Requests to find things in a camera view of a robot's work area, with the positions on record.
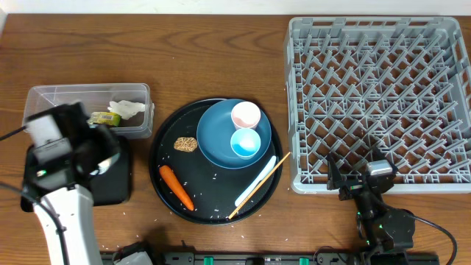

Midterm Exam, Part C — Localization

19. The yellow green snack wrapper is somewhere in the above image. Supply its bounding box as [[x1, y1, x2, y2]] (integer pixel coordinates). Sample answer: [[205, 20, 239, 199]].
[[88, 112, 121, 127]]

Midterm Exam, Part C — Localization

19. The white tissue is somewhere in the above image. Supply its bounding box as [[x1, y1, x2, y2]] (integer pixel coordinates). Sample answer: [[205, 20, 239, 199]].
[[107, 100, 146, 120]]

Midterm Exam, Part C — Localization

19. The orange carrot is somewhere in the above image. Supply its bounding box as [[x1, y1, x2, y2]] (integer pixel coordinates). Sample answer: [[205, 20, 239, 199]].
[[159, 165, 194, 211]]

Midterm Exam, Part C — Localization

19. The light blue bowl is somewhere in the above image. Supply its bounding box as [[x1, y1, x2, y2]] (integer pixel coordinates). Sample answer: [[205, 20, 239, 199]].
[[90, 153, 120, 176]]

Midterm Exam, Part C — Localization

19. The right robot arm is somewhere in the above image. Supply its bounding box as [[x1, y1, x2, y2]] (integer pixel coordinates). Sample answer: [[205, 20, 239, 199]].
[[327, 147, 415, 264]]

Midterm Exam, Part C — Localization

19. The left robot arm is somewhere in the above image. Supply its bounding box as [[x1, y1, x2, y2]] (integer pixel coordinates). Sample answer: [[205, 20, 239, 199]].
[[26, 102, 121, 264]]

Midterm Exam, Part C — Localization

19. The grey dishwasher rack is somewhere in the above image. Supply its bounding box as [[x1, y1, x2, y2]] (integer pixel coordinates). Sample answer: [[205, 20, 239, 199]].
[[284, 17, 470, 194]]

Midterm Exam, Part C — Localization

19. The black rectangular tray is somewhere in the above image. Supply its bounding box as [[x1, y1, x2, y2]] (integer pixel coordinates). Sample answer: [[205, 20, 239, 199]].
[[22, 136, 132, 206]]

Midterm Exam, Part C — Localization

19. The clear plastic bin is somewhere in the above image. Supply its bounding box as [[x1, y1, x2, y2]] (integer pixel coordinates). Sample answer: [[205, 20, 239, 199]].
[[24, 83, 154, 139]]

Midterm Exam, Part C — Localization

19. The wooden chopstick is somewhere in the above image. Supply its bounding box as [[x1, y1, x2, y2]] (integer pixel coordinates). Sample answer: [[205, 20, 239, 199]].
[[227, 152, 291, 219]]

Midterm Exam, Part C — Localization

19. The light blue cup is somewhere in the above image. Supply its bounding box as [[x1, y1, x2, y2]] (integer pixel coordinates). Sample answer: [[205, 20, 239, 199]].
[[230, 128, 261, 160]]

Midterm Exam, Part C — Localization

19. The round black serving tray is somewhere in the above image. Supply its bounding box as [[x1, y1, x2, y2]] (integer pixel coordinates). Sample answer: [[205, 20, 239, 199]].
[[149, 99, 283, 225]]

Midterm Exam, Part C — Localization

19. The pink cup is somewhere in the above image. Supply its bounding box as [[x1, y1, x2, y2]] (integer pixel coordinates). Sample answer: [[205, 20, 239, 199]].
[[231, 101, 261, 130]]

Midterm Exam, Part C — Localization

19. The dark blue plate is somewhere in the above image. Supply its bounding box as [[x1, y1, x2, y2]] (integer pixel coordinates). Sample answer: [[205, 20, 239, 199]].
[[196, 99, 272, 169]]

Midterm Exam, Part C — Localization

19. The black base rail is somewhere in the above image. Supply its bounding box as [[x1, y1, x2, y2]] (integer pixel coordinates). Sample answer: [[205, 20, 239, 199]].
[[100, 242, 439, 265]]

